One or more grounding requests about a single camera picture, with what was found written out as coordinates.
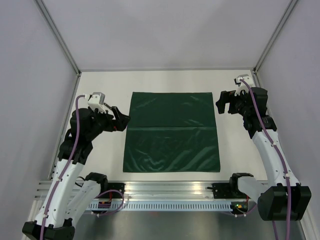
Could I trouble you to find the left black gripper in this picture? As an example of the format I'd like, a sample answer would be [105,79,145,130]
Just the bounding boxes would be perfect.
[86,106,130,141]

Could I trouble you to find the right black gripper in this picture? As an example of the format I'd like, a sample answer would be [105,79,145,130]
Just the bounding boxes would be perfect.
[215,88,251,117]

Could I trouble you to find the dark green cloth napkin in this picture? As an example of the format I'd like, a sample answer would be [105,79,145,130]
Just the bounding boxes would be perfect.
[122,92,221,173]

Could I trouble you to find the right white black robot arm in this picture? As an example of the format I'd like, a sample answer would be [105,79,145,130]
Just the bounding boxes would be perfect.
[215,87,312,221]

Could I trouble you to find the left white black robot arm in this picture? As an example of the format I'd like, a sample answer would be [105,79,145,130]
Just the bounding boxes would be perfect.
[22,106,131,240]

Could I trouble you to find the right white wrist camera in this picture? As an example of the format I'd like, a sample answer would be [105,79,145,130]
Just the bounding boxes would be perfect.
[234,74,254,93]

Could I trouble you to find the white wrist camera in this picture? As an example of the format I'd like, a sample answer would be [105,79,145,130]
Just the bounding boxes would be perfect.
[234,74,254,93]
[87,92,107,114]

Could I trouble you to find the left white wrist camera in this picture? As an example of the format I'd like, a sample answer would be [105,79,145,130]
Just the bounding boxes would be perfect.
[87,92,107,114]

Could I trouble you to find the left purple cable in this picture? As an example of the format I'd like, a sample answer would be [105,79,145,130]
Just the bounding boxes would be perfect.
[39,94,89,240]

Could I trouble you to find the purple cable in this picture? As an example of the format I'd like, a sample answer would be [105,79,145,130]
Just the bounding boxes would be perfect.
[239,78,293,240]
[39,94,89,240]

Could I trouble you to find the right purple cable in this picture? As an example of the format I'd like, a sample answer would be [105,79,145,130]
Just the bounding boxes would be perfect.
[239,78,293,240]

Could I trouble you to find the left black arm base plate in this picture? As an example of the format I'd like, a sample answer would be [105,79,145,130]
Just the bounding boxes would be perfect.
[108,182,126,200]

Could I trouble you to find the aluminium mounting rail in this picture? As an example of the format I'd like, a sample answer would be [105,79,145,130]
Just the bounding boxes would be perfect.
[34,180,271,201]

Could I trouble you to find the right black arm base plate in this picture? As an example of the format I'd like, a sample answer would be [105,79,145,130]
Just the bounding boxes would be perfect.
[211,182,235,199]

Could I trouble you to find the white slotted cable duct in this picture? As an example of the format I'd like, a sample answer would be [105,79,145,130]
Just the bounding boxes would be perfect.
[87,201,233,211]

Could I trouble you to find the right aluminium frame post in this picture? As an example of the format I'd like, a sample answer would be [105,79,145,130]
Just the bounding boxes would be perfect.
[252,0,300,75]

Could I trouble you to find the aluminium frame post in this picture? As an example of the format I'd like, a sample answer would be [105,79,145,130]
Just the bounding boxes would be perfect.
[34,0,81,76]
[252,0,300,75]

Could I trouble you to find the left aluminium frame post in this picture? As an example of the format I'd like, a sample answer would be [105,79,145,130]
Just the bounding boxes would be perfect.
[34,0,81,76]

